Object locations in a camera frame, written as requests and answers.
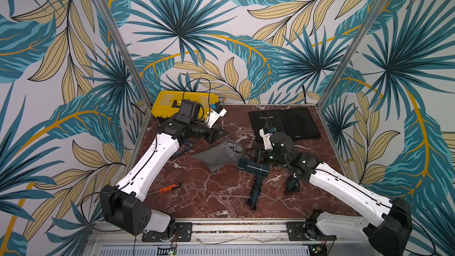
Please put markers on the yellow and black toolbox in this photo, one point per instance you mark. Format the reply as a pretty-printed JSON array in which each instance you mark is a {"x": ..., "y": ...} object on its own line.
[{"x": 168, "y": 102}]

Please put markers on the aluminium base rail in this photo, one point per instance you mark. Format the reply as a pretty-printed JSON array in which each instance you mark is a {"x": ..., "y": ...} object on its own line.
[{"x": 223, "y": 237}]

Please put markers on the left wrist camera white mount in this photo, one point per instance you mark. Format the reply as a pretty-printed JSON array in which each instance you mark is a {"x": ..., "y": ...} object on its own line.
[{"x": 216, "y": 111}]

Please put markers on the black hair dryer bag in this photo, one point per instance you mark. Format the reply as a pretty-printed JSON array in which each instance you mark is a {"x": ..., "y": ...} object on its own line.
[{"x": 295, "y": 122}]

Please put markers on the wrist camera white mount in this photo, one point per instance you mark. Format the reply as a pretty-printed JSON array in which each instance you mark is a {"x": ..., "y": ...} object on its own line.
[
  {"x": 216, "y": 111},
  {"x": 267, "y": 134}
]

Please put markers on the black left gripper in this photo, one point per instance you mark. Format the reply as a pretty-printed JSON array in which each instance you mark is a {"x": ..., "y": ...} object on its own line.
[{"x": 214, "y": 136}]

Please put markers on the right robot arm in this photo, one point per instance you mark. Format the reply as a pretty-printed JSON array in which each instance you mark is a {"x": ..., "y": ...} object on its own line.
[{"x": 384, "y": 223}]

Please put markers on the orange handled screwdriver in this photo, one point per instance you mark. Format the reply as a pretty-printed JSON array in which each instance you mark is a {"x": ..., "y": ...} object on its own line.
[{"x": 169, "y": 188}]

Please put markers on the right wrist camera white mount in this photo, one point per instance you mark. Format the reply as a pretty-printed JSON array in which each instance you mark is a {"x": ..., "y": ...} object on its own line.
[{"x": 267, "y": 134}]

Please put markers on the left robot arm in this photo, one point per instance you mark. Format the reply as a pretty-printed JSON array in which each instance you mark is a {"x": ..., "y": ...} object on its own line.
[{"x": 123, "y": 205}]

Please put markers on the grey fabric drawstring pouch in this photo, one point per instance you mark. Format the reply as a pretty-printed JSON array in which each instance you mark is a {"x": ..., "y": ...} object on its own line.
[{"x": 226, "y": 153}]

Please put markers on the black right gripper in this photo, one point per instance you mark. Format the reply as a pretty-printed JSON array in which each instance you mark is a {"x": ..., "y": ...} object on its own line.
[{"x": 259, "y": 153}]

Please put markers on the blue handled cutting pliers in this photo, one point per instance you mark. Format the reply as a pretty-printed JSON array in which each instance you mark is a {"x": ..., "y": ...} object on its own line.
[{"x": 186, "y": 147}]

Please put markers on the dark green hair dryer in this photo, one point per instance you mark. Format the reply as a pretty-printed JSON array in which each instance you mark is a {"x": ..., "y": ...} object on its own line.
[{"x": 256, "y": 177}]

